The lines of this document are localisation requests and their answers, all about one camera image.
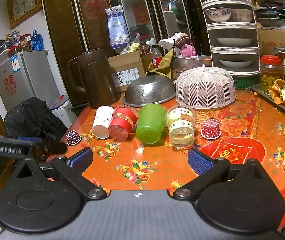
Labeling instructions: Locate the white paper cup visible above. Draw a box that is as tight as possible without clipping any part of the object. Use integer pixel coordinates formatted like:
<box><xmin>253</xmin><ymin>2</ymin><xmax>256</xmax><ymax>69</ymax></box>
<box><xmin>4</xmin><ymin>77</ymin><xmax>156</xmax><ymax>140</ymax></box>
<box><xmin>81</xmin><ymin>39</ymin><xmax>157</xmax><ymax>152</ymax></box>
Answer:
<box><xmin>91</xmin><ymin>106</ymin><xmax>114</xmax><ymax>139</ymax></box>

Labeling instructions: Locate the green plastic cup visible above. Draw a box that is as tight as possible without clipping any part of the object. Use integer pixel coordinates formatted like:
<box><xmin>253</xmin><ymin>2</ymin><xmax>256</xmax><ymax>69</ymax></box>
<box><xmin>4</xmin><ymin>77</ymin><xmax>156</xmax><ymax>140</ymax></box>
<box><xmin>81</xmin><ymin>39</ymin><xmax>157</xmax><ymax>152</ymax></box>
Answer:
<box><xmin>136</xmin><ymin>103</ymin><xmax>166</xmax><ymax>145</ymax></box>

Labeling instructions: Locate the purple polka dot cupcake liner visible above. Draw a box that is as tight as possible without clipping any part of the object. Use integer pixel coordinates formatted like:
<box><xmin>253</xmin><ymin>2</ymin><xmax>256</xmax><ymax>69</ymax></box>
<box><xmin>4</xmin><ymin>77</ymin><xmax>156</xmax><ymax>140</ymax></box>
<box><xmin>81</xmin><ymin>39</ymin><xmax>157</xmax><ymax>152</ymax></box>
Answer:
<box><xmin>65</xmin><ymin>129</ymin><xmax>82</xmax><ymax>146</ymax></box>

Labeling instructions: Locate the red polka dot cupcake liner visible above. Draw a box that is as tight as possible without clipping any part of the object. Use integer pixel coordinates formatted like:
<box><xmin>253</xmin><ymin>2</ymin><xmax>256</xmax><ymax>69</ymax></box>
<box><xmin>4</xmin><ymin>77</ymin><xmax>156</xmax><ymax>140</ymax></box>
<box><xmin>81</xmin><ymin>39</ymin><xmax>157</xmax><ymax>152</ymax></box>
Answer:
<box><xmin>201</xmin><ymin>118</ymin><xmax>221</xmax><ymax>140</ymax></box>

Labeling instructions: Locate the black bag on chair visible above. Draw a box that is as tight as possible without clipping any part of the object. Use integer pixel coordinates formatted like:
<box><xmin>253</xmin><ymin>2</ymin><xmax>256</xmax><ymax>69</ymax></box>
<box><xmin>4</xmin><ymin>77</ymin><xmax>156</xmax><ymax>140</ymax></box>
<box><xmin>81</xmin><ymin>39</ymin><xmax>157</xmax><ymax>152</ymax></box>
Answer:
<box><xmin>4</xmin><ymin>97</ymin><xmax>68</xmax><ymax>141</ymax></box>

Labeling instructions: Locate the clear jar with ribbon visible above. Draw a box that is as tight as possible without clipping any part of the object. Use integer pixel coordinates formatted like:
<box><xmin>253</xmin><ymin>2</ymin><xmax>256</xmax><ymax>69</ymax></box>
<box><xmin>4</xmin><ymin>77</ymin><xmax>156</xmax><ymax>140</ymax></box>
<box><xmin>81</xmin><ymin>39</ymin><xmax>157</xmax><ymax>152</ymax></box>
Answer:
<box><xmin>166</xmin><ymin>105</ymin><xmax>195</xmax><ymax>148</ymax></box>

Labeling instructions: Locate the red banded plastic jar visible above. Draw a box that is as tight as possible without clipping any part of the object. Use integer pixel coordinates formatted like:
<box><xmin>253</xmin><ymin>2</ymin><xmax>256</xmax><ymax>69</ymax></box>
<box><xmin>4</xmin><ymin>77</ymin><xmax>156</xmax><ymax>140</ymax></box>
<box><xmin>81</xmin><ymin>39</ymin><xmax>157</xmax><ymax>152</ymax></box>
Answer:
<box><xmin>108</xmin><ymin>105</ymin><xmax>138</xmax><ymax>141</ymax></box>

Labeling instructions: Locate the grey small refrigerator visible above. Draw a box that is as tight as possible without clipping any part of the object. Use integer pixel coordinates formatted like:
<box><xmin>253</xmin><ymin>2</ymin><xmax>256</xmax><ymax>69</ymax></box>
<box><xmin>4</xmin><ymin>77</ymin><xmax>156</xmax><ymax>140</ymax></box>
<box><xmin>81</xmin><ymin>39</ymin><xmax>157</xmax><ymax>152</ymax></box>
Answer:
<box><xmin>0</xmin><ymin>50</ymin><xmax>60</xmax><ymax>111</ymax></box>

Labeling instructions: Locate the white mesh food cover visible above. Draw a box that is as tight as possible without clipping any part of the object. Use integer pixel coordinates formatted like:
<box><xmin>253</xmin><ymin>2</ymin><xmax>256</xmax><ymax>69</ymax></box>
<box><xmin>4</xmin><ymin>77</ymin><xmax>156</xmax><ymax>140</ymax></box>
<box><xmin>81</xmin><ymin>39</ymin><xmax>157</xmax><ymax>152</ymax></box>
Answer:
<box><xmin>176</xmin><ymin>66</ymin><xmax>236</xmax><ymax>109</ymax></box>

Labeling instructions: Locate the brown plastic pitcher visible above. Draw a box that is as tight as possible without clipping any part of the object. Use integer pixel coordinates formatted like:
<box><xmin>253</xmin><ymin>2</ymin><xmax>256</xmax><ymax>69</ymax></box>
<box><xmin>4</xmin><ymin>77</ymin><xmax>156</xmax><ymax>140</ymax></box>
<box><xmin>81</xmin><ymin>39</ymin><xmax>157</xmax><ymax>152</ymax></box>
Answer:
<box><xmin>66</xmin><ymin>49</ymin><xmax>120</xmax><ymax>109</ymax></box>

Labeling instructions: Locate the steel colander bowl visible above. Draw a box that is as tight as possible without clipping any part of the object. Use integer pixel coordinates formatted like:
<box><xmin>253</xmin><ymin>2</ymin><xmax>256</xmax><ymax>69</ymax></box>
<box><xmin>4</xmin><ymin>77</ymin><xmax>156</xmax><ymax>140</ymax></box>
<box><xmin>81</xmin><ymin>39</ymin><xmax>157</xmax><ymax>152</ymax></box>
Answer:
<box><xmin>122</xmin><ymin>74</ymin><xmax>176</xmax><ymax>107</ymax></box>

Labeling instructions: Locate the blue water bottle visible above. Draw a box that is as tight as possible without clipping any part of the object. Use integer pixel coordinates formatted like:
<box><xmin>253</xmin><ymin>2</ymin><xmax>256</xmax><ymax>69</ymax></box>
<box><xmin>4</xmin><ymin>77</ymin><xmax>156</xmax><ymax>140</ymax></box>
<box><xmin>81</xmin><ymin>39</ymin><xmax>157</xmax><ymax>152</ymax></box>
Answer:
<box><xmin>31</xmin><ymin>30</ymin><xmax>45</xmax><ymax>50</ymax></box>

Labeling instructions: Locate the cardboard box with label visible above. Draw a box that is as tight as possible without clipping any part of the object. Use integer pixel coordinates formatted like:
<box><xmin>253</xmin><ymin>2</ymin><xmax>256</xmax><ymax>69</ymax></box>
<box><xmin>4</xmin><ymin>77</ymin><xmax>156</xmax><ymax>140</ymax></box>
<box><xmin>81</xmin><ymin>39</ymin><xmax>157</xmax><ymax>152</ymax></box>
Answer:
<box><xmin>108</xmin><ymin>51</ymin><xmax>145</xmax><ymax>92</ymax></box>

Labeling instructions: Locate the red lid pickle jar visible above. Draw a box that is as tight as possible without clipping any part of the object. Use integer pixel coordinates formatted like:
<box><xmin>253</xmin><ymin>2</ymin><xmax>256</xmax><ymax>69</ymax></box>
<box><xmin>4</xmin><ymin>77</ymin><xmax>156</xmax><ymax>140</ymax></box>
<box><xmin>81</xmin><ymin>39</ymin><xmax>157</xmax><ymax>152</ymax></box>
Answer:
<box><xmin>260</xmin><ymin>55</ymin><xmax>283</xmax><ymax>94</ymax></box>

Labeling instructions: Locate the pink knit cloth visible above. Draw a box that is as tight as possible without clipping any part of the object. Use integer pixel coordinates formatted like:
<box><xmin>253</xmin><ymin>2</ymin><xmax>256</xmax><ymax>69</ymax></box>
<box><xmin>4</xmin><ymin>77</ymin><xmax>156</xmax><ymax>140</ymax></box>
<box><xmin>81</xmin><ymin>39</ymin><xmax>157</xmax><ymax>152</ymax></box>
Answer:
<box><xmin>180</xmin><ymin>44</ymin><xmax>197</xmax><ymax>58</ymax></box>

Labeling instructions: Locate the blue white snack bag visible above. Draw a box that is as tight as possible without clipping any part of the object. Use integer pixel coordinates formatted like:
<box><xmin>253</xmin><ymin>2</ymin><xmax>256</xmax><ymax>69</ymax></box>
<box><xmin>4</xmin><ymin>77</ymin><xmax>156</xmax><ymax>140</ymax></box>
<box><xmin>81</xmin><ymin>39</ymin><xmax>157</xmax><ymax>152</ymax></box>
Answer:
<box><xmin>106</xmin><ymin>5</ymin><xmax>130</xmax><ymax>49</ymax></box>

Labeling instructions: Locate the dark wooden wardrobe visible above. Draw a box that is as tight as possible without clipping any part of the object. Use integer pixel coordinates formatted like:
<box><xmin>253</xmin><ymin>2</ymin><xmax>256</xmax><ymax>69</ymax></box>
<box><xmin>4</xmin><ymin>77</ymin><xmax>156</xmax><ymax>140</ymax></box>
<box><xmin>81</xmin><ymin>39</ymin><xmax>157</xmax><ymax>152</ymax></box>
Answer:
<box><xmin>42</xmin><ymin>0</ymin><xmax>210</xmax><ymax>106</ymax></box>

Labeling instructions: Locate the blue patterned bowl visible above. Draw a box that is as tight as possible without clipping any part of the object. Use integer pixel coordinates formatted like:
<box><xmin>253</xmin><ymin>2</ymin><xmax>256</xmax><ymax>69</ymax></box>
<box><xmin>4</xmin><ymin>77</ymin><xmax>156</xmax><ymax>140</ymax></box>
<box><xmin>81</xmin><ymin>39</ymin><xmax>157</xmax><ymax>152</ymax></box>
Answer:
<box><xmin>205</xmin><ymin>7</ymin><xmax>232</xmax><ymax>23</ymax></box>

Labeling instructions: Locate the white tiered dish rack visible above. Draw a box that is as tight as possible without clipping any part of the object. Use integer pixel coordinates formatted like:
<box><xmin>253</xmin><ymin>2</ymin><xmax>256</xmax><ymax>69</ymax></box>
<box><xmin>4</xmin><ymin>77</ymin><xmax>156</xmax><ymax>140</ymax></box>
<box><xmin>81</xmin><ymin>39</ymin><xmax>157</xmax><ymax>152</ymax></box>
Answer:
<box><xmin>200</xmin><ymin>0</ymin><xmax>260</xmax><ymax>89</ymax></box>

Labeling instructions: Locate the wooden wall clock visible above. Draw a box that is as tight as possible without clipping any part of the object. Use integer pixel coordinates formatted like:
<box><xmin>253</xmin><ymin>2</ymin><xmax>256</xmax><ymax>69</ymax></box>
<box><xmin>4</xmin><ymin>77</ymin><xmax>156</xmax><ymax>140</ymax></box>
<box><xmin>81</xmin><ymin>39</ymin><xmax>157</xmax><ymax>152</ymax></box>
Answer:
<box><xmin>6</xmin><ymin>0</ymin><xmax>43</xmax><ymax>29</ymax></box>

